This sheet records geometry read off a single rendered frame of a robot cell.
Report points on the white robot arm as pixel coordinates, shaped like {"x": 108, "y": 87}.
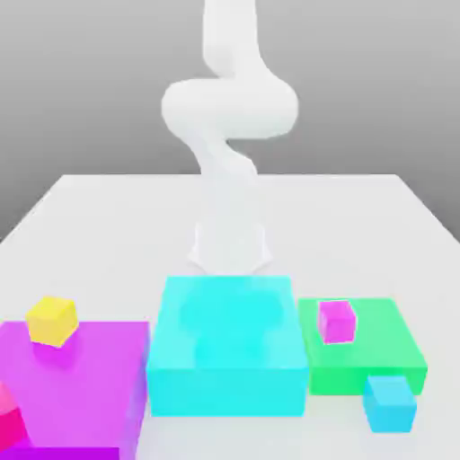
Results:
{"x": 230, "y": 107}

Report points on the small magenta cube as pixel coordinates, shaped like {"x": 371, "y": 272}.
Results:
{"x": 337, "y": 321}

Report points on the small yellow cube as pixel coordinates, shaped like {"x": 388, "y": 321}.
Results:
{"x": 52, "y": 321}

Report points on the small light blue cube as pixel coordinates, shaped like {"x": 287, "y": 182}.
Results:
{"x": 390, "y": 404}

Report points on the small pink cube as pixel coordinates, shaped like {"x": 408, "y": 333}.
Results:
{"x": 9, "y": 420}

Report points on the large cyan box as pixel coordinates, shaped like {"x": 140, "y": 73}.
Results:
{"x": 227, "y": 359}

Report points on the large green box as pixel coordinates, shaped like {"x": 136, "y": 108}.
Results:
{"x": 377, "y": 345}

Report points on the large magenta box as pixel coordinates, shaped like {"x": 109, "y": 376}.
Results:
{"x": 82, "y": 388}

